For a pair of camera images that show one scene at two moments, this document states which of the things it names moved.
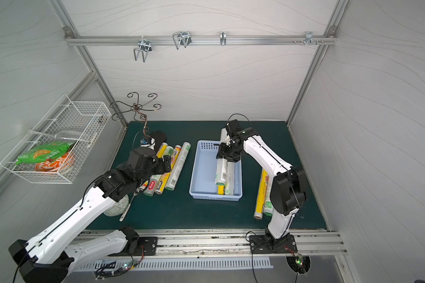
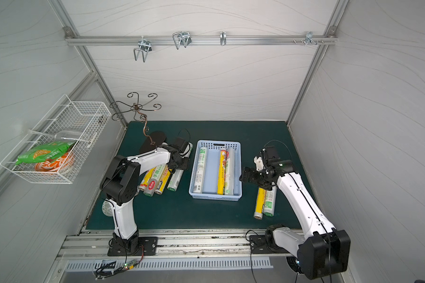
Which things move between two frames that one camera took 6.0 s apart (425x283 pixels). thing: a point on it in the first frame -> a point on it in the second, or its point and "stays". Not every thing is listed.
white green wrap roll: x=222 y=164 -> x=176 y=177
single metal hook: x=223 y=36 stays
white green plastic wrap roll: x=229 y=180 stays
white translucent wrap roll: x=176 y=167 -> x=199 y=178
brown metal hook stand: x=136 y=108 stays
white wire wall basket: x=56 y=149 stays
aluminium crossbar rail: x=145 y=41 stays
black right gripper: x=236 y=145 -> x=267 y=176
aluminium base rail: x=228 y=243 stays
